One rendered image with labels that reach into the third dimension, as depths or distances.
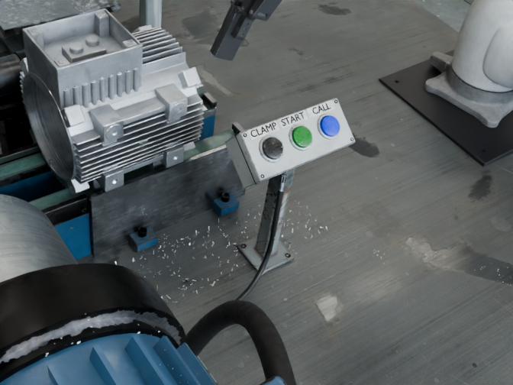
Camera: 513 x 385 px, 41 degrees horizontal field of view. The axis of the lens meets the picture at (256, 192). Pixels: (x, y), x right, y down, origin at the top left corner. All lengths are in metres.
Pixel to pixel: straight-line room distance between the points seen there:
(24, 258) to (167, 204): 0.48
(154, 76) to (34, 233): 0.36
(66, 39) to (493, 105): 0.91
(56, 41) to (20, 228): 0.36
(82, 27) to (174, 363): 0.69
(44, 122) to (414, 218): 0.65
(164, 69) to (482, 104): 0.77
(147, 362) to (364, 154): 1.04
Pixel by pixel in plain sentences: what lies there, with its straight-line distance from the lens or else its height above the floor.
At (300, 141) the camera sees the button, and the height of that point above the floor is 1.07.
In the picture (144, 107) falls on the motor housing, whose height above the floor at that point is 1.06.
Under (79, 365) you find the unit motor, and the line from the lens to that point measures 0.36.
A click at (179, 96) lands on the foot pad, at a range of 0.96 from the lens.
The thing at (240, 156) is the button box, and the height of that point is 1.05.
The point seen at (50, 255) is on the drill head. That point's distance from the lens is 0.69.
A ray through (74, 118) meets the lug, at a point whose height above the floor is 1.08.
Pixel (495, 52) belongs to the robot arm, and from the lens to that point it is 1.45.
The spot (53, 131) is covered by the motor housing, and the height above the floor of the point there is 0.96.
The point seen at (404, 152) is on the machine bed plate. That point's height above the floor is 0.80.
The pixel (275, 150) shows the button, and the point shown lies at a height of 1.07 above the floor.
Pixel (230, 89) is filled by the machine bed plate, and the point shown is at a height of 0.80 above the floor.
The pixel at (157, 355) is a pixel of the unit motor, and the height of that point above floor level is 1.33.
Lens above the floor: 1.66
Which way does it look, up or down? 44 degrees down
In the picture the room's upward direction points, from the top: 10 degrees clockwise
